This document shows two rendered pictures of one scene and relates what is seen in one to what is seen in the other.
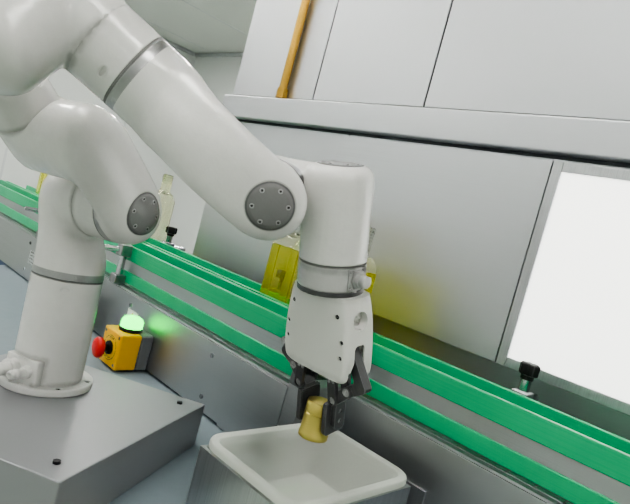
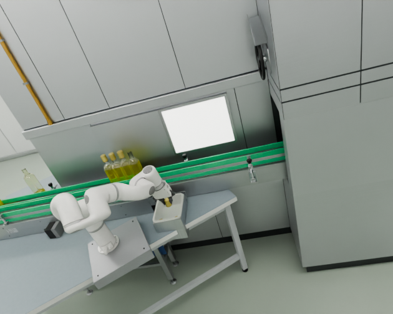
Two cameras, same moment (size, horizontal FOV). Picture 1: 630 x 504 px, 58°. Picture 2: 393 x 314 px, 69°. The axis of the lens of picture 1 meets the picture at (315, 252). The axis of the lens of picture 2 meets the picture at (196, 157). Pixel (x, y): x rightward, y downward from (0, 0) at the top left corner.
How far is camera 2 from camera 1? 1.08 m
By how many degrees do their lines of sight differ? 40
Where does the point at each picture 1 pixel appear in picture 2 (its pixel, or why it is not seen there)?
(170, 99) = (126, 192)
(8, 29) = (107, 211)
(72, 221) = not seen: hidden behind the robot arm
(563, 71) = (143, 86)
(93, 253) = not seen: hidden behind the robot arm
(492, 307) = (166, 146)
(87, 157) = not seen: hidden behind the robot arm
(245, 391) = (137, 205)
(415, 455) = (178, 187)
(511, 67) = (128, 89)
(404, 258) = (136, 147)
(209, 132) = (138, 192)
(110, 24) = (110, 193)
